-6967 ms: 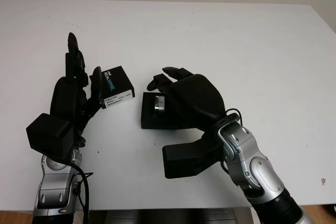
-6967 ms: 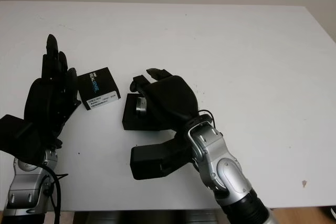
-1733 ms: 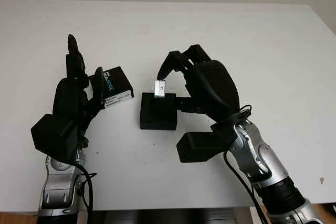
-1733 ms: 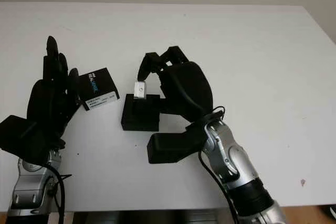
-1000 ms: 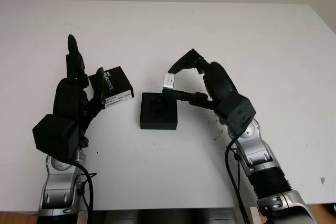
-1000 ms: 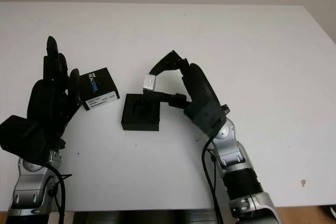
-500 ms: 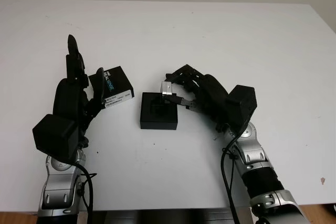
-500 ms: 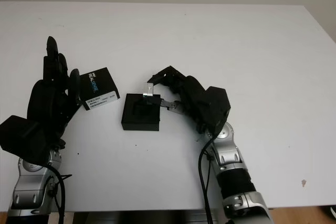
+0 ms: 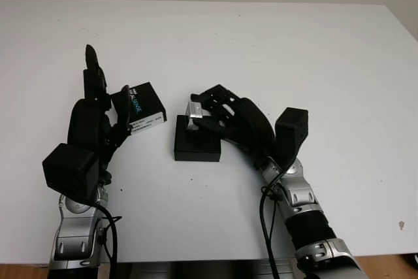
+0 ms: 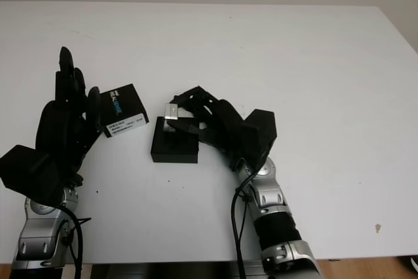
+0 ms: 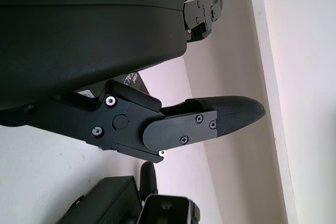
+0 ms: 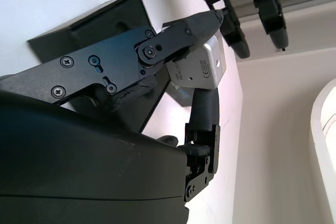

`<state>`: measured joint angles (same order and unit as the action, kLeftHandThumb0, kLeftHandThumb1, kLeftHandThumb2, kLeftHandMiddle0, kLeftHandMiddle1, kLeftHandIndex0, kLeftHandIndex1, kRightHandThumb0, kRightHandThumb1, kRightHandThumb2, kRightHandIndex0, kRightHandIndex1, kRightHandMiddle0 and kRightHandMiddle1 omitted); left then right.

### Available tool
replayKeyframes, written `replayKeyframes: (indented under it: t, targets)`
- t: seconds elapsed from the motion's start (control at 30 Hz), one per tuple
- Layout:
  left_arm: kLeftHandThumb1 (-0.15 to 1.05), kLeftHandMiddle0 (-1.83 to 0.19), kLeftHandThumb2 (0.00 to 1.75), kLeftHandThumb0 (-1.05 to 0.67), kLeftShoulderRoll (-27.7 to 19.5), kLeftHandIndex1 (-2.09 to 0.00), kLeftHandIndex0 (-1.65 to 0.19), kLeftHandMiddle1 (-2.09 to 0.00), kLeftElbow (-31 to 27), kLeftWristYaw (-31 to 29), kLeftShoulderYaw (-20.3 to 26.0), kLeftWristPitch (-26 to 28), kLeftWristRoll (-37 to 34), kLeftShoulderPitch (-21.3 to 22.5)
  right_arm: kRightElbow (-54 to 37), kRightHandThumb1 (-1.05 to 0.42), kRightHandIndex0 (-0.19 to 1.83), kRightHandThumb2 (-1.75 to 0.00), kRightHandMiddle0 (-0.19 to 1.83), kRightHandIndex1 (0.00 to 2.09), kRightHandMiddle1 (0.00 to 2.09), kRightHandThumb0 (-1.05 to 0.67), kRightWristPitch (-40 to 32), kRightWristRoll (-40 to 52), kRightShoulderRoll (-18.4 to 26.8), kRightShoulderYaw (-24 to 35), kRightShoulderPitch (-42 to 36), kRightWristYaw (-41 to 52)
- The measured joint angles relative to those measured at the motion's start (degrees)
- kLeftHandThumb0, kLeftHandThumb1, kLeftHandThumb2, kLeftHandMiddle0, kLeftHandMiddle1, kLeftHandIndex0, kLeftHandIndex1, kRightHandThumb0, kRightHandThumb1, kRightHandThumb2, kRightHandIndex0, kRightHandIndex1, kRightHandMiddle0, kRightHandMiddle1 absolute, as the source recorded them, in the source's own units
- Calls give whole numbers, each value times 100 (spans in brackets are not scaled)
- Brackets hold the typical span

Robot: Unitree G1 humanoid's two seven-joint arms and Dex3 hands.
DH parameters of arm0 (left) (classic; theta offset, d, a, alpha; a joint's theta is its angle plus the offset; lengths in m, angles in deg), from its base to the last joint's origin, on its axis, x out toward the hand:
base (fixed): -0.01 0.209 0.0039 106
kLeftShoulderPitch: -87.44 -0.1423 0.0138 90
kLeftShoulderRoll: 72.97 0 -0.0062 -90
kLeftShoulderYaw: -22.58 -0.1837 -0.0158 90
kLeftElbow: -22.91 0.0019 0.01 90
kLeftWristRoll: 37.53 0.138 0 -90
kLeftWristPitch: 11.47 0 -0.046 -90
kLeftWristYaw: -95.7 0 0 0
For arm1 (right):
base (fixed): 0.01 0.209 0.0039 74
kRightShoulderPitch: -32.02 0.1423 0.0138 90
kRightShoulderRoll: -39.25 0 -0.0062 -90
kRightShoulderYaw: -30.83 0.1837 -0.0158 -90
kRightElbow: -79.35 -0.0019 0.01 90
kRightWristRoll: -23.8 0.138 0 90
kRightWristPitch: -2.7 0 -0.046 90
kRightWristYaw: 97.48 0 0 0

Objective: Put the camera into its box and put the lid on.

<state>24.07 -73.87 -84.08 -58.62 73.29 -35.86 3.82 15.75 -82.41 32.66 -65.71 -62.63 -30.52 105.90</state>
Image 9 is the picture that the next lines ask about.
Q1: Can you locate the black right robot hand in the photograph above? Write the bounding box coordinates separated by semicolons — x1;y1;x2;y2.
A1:
189;84;276;163

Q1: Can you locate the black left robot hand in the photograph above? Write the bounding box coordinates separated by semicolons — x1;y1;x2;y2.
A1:
67;44;132;191

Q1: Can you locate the small silver camera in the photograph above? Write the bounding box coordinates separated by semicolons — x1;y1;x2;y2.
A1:
184;101;214;133

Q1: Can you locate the black RealSense box lid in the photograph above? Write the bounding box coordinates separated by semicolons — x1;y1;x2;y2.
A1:
110;80;168;137

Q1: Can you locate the dark robot torso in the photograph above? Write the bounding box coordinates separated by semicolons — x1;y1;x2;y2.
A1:
130;259;298;279

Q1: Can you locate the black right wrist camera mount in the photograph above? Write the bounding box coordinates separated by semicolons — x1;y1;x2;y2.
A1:
274;107;310;169

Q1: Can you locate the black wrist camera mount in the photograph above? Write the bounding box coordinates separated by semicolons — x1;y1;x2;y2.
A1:
42;142;101;201
274;107;310;169

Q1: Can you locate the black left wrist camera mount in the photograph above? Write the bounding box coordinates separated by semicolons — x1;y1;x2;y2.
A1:
42;142;101;201

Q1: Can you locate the black camera box base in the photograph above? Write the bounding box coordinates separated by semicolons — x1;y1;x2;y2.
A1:
174;114;223;163

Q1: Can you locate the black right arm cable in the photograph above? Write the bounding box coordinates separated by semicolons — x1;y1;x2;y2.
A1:
258;160;292;279

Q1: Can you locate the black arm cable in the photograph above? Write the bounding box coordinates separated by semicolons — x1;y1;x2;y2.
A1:
93;205;123;279
258;160;292;279

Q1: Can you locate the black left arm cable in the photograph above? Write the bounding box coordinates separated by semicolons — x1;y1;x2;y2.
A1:
93;205;123;279

